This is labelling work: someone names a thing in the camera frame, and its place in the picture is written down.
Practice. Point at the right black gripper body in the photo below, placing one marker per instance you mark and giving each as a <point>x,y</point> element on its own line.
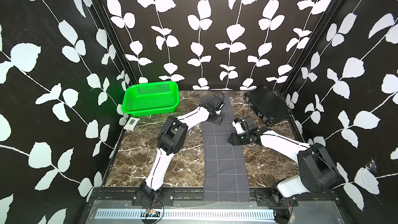
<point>240,139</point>

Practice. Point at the black tablet device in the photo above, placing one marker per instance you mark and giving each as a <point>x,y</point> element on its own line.
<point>267,105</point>

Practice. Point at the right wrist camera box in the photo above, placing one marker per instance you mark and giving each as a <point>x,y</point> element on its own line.
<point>239,127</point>

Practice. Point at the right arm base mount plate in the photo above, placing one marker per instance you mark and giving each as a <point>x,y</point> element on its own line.
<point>272,199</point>

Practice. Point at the green plastic basket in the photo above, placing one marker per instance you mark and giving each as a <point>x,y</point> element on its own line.
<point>151,99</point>

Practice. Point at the white perforated rail strip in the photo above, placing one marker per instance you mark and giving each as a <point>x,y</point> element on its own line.
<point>192,214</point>

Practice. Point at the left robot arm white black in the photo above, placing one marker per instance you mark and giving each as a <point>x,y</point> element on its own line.
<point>170,141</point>

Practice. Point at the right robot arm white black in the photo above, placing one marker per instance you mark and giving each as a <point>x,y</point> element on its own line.
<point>316,170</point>

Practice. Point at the small circuit board with wires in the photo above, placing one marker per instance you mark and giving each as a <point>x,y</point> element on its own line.
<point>151,213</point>

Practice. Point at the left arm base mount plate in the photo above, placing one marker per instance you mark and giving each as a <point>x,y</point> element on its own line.
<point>157,198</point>

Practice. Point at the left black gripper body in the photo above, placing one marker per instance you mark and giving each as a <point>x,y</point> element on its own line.
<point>215,115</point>

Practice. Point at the small white thermometer display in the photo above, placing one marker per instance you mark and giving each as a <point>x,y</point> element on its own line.
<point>131,123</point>

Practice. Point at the dark grey grid pillowcase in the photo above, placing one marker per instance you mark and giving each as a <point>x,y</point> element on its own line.
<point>226,176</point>

